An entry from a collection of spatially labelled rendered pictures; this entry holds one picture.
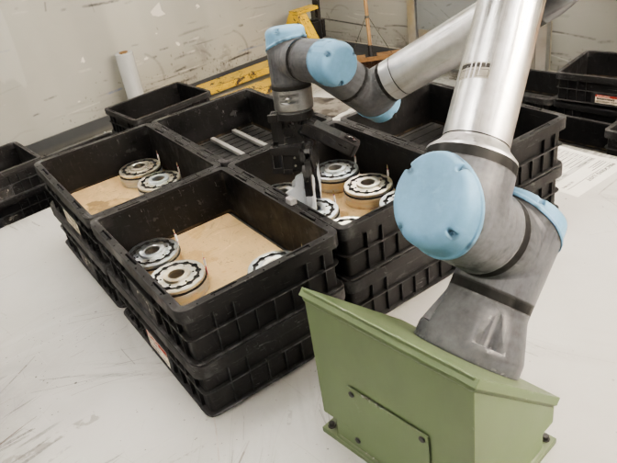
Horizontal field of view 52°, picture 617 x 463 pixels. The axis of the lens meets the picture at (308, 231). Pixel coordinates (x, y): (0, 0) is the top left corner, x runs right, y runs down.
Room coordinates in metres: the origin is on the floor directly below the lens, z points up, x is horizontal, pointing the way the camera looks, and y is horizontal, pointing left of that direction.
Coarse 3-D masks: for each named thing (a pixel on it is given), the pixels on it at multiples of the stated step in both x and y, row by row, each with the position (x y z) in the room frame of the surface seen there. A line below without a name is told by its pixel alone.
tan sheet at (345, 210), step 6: (360, 174) 1.29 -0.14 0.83; (342, 192) 1.21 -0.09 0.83; (330, 198) 1.19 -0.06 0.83; (336, 198) 1.19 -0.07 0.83; (342, 198) 1.19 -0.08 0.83; (342, 204) 1.16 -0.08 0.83; (342, 210) 1.13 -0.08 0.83; (348, 210) 1.13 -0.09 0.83; (354, 210) 1.13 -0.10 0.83; (360, 210) 1.12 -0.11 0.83; (366, 210) 1.12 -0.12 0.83; (342, 216) 1.11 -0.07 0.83; (348, 216) 1.11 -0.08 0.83; (354, 216) 1.10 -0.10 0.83; (360, 216) 1.10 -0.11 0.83
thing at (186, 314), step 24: (216, 168) 1.22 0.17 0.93; (168, 192) 1.15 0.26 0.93; (264, 192) 1.08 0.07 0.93; (312, 216) 0.96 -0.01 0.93; (336, 240) 0.89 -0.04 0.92; (288, 264) 0.83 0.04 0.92; (144, 288) 0.85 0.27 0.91; (240, 288) 0.79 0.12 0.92; (168, 312) 0.77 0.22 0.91; (192, 312) 0.75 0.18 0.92
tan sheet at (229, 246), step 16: (208, 224) 1.17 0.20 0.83; (224, 224) 1.16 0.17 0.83; (240, 224) 1.15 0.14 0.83; (192, 240) 1.11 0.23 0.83; (208, 240) 1.10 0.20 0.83; (224, 240) 1.09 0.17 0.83; (240, 240) 1.08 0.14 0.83; (256, 240) 1.07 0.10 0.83; (192, 256) 1.05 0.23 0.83; (208, 256) 1.04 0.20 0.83; (224, 256) 1.03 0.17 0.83; (240, 256) 1.02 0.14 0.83; (256, 256) 1.01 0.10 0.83; (208, 272) 0.99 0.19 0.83; (224, 272) 0.98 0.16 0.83; (240, 272) 0.97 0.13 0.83; (208, 288) 0.93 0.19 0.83
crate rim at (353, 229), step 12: (336, 120) 1.37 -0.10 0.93; (360, 132) 1.29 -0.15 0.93; (372, 132) 1.27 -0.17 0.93; (396, 144) 1.19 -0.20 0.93; (252, 156) 1.25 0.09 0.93; (240, 168) 1.20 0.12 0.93; (252, 180) 1.13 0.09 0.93; (276, 192) 1.07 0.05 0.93; (300, 204) 1.01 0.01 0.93; (324, 216) 0.95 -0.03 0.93; (372, 216) 0.92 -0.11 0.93; (384, 216) 0.94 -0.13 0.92; (336, 228) 0.90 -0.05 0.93; (348, 228) 0.90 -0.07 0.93; (360, 228) 0.91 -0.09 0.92; (372, 228) 0.92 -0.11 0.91; (348, 240) 0.90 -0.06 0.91
